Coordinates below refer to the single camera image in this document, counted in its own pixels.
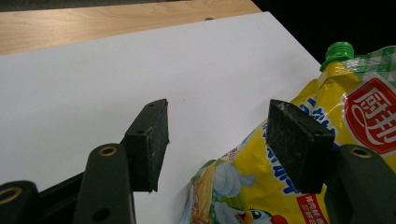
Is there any wooden desk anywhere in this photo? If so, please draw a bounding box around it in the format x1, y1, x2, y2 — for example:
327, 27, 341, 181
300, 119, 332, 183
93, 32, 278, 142
0, 0, 262, 56

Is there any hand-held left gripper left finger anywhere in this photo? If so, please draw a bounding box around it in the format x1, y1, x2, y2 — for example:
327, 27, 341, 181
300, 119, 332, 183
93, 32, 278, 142
72, 98, 171, 224

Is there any green screw cap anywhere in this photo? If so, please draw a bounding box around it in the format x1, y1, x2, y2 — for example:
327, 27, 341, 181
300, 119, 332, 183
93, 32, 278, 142
319, 41, 356, 73

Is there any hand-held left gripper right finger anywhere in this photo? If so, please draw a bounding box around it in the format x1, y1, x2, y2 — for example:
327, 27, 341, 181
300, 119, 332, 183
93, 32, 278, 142
266, 98, 396, 224

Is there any yellow and green seasoning pouch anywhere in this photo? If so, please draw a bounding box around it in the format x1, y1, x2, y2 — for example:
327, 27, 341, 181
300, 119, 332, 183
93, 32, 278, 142
178, 45, 396, 224

